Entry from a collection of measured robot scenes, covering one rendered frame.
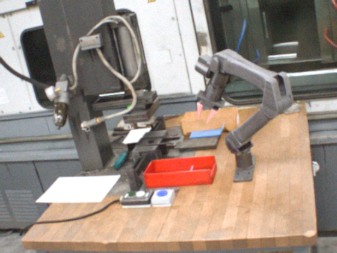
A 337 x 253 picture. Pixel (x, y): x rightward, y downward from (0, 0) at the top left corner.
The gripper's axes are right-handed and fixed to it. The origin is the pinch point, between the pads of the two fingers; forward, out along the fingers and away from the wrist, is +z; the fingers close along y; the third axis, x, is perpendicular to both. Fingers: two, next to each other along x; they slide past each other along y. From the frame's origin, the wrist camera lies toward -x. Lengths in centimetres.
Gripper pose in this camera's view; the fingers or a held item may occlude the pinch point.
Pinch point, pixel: (203, 119)
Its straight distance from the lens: 170.3
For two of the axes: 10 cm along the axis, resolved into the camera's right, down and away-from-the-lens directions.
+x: -2.5, 3.8, -8.9
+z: -3.1, 8.4, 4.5
